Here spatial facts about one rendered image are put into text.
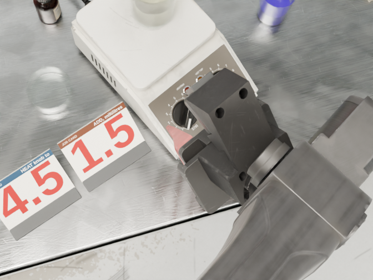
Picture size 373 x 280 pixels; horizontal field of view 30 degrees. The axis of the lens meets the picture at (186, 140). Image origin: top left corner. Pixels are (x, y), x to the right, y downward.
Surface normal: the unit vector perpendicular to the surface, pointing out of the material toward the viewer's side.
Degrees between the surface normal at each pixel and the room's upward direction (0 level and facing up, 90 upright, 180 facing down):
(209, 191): 49
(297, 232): 28
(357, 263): 0
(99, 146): 40
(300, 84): 0
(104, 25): 0
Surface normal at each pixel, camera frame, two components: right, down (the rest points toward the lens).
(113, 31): 0.05, -0.25
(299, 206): 0.36, -0.55
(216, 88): -0.39, -0.68
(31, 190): 0.41, 0.32
